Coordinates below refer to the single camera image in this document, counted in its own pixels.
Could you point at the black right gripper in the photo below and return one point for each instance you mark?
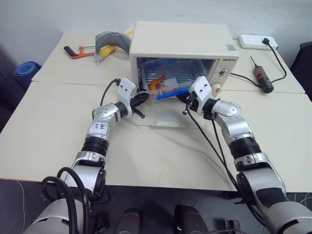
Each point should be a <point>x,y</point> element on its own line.
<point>192,101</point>

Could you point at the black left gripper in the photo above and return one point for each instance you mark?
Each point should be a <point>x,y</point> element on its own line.
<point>137,100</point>

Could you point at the clear plastic food container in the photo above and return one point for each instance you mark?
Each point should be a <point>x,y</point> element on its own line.
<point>168,90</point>

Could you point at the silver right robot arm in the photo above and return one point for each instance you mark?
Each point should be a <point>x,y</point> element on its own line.
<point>246,136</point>

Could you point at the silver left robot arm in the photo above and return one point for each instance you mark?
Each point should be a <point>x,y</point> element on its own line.
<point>96,148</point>

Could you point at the blue stick in container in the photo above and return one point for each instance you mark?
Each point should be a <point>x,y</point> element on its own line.
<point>170,93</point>

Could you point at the clear glass oven door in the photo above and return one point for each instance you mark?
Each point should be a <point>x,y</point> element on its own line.
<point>170,114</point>

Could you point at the metal oven rack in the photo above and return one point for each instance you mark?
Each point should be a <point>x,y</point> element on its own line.
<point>180,73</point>

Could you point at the white red oven knob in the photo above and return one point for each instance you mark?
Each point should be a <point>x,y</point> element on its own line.
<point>216,89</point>

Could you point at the cream toaster oven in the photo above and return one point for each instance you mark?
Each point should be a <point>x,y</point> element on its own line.
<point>180,46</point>

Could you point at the yellow object behind oven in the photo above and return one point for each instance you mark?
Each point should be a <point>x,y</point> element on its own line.
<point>129,31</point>

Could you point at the orange shrimp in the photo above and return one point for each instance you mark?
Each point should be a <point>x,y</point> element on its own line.
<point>156,84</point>

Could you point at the yellow banana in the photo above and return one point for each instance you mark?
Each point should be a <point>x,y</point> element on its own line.
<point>106,51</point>

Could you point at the grey curved plastic shield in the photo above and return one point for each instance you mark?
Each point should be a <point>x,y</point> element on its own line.
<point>111,39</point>

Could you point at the orange hacksaw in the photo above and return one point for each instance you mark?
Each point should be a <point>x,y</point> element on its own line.
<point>78,54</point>

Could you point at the black red electric screwdriver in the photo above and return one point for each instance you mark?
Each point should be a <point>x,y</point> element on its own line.
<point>262,78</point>

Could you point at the white power strip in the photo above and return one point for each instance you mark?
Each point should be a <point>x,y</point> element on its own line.
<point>256,41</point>

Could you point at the dark rounded shape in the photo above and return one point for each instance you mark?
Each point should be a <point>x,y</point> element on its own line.
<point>129,220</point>

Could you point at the blue rolled mat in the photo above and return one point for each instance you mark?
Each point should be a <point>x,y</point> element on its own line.
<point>25,70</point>

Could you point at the black chair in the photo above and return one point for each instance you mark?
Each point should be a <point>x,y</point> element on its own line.
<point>303,65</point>

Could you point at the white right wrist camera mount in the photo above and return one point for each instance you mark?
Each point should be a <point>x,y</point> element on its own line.
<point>201,91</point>

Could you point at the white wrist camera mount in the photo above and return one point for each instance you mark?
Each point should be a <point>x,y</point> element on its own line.
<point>201,91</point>
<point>125,89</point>

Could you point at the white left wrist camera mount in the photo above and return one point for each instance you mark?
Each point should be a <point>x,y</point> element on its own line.
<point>125,89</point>

